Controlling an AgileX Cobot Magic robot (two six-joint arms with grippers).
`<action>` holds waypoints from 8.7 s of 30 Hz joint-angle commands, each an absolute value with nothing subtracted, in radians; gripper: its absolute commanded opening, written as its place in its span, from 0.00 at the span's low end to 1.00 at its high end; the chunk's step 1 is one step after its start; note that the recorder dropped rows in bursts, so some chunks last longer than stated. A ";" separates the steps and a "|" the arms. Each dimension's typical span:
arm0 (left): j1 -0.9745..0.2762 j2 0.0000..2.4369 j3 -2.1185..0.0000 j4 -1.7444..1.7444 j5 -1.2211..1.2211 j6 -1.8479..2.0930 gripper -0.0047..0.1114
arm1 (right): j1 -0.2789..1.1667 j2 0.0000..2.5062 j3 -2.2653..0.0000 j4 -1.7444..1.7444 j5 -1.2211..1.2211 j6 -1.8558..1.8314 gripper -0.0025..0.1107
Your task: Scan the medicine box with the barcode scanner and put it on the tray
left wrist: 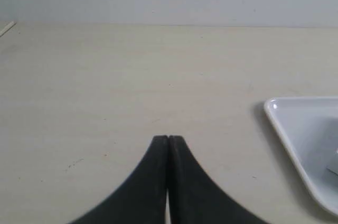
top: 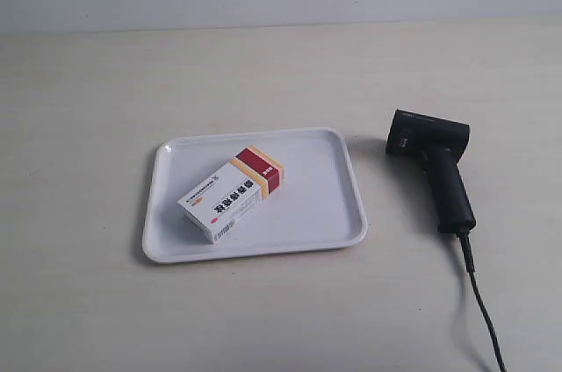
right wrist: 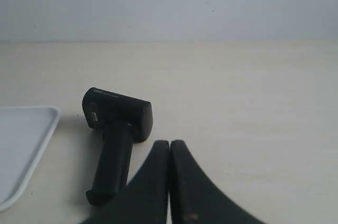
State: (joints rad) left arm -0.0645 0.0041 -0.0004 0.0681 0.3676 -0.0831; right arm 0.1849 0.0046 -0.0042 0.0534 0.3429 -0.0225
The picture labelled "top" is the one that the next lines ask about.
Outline white plastic tray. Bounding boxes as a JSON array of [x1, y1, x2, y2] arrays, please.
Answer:
[[142, 127, 368, 264]]

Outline black barcode scanner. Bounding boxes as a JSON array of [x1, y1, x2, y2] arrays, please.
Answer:
[[385, 110, 476, 234]]

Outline black scanner cable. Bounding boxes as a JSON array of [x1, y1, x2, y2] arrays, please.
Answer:
[[457, 230, 508, 372]]

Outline white red medicine box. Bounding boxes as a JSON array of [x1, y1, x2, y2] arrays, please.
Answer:
[[177, 146, 285, 244]]

